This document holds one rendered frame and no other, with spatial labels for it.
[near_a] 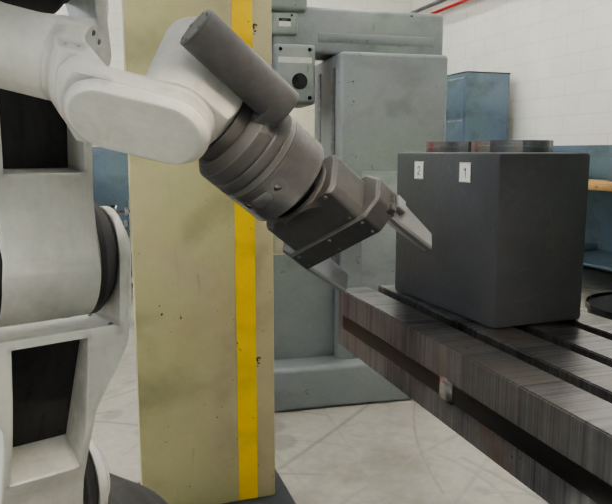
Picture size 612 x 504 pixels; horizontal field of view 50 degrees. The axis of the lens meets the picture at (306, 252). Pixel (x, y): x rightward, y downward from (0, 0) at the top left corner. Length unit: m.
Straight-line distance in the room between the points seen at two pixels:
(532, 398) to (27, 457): 0.62
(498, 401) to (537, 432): 0.05
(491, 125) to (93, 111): 7.39
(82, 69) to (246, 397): 1.70
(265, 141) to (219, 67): 0.07
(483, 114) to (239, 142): 7.27
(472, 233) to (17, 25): 0.49
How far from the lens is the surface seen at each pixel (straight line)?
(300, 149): 0.56
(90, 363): 0.82
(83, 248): 0.76
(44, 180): 0.75
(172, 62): 0.54
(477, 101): 7.73
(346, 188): 0.58
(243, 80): 0.52
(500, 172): 0.72
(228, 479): 2.23
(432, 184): 0.82
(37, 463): 0.92
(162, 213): 1.96
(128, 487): 1.24
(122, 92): 0.51
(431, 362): 0.70
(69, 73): 0.52
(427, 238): 0.63
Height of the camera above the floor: 1.13
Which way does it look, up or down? 9 degrees down
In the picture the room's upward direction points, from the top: straight up
